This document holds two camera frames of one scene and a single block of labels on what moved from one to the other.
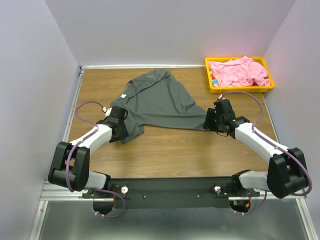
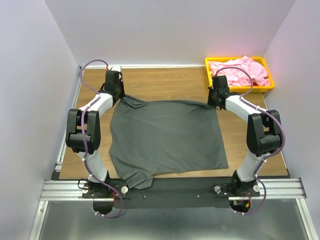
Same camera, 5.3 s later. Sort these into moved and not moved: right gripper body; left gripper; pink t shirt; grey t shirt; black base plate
Moved: left gripper; grey t shirt; right gripper body
Not moved: black base plate; pink t shirt
